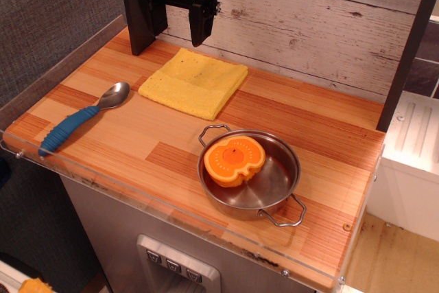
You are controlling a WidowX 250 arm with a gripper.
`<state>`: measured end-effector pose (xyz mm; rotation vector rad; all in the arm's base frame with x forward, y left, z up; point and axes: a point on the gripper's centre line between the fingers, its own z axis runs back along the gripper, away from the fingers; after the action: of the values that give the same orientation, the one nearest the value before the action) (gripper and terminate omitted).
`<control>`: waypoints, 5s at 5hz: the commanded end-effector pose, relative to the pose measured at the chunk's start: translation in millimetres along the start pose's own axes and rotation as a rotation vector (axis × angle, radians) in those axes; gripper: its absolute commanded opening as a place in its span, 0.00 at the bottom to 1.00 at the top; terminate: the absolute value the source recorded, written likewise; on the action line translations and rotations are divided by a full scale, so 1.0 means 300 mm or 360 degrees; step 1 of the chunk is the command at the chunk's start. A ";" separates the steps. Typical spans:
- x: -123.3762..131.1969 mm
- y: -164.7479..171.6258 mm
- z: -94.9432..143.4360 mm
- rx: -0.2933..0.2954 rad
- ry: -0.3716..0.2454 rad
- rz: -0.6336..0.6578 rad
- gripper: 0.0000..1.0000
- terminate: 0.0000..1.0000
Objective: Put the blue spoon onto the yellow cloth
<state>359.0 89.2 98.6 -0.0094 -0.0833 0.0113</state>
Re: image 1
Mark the dark shelf post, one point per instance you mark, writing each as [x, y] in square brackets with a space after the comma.
[140, 37]
[414, 39]

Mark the yellow folded cloth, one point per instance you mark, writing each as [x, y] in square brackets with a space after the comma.
[194, 84]

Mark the dark right shelf post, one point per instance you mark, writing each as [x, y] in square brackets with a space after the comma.
[414, 39]

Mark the dark left shelf post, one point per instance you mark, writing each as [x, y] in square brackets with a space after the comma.
[140, 37]

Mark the stainless steel pot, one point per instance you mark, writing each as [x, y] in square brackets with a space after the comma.
[267, 191]

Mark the blue handled metal spoon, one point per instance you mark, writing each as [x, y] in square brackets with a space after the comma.
[112, 98]

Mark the orange toy fruit half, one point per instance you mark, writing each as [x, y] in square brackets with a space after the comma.
[233, 160]

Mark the white toy sink unit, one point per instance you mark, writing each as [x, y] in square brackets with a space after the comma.
[405, 190]

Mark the yellow object at bottom left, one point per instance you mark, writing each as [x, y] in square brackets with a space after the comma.
[35, 286]

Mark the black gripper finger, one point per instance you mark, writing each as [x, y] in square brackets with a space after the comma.
[155, 15]
[201, 17]

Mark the silver dispenser button panel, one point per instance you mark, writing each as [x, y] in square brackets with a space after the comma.
[169, 270]

